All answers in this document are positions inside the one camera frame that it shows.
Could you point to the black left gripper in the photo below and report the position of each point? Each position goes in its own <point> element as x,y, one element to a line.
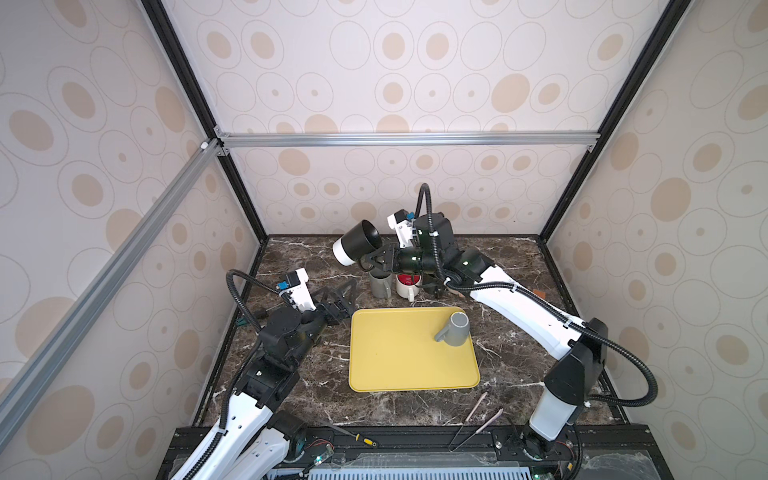
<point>342,307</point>

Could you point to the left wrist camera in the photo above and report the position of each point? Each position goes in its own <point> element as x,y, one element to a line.
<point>294,291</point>

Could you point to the horizontal aluminium frame bar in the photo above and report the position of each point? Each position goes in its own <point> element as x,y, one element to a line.
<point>226,140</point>

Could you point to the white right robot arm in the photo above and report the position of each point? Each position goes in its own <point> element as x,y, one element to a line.
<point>579,347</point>

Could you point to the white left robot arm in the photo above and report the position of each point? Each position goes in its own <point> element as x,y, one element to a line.
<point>252,435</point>

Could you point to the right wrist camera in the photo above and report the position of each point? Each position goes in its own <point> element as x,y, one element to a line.
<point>401,222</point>

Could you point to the white mug front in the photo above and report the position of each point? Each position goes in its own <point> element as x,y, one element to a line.
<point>408,286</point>

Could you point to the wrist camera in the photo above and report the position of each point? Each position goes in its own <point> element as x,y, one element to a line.
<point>401,222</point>
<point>294,291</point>

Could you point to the grey mug lying back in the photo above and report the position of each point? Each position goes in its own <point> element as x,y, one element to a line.
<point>456,330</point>

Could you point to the yellow black screwdriver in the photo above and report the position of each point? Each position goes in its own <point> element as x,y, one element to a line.
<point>358,437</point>

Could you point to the tall grey mug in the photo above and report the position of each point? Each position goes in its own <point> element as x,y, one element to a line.
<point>380,284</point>

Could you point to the black mug white bottom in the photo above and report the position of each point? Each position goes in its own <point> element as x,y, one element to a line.
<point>360,240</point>

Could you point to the left aluminium frame bar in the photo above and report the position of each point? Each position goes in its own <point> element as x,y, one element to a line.
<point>42,368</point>

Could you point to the yellow plastic tray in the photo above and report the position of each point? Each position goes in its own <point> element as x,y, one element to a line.
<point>393,349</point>

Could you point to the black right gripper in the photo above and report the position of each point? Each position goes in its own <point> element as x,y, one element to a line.
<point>389,260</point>

